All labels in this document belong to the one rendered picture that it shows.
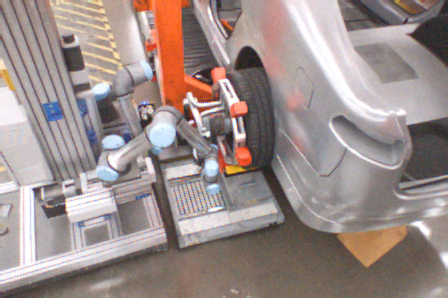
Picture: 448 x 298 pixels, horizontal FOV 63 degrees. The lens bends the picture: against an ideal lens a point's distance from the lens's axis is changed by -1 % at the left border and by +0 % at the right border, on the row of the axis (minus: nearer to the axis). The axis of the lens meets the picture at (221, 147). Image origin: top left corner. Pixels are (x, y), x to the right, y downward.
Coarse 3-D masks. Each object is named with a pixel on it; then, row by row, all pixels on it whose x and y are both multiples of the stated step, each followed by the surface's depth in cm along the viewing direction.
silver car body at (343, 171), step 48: (240, 0) 388; (288, 0) 179; (336, 0) 397; (384, 0) 360; (288, 48) 178; (336, 48) 154; (384, 48) 280; (432, 48) 280; (288, 96) 188; (336, 96) 147; (384, 96) 249; (432, 96) 255; (288, 144) 200; (336, 144) 154; (384, 144) 157; (432, 144) 235; (288, 192) 213; (336, 192) 169; (384, 192) 159; (432, 192) 165
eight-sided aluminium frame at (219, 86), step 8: (224, 80) 233; (216, 88) 242; (224, 88) 227; (224, 96) 226; (232, 96) 224; (216, 112) 267; (232, 120) 219; (240, 120) 220; (232, 128) 221; (240, 128) 221; (224, 136) 269; (240, 136) 219; (224, 144) 268; (240, 144) 227; (224, 152) 258; (224, 160) 257; (232, 160) 235
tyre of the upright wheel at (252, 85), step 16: (240, 80) 223; (256, 80) 224; (240, 96) 222; (256, 96) 218; (256, 112) 216; (272, 112) 218; (256, 128) 217; (272, 128) 220; (256, 144) 220; (272, 144) 224; (256, 160) 230
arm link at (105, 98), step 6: (102, 84) 238; (108, 84) 242; (96, 90) 235; (102, 90) 234; (108, 90) 235; (96, 96) 233; (102, 96) 234; (108, 96) 237; (102, 102) 237; (108, 102) 239; (102, 108) 240
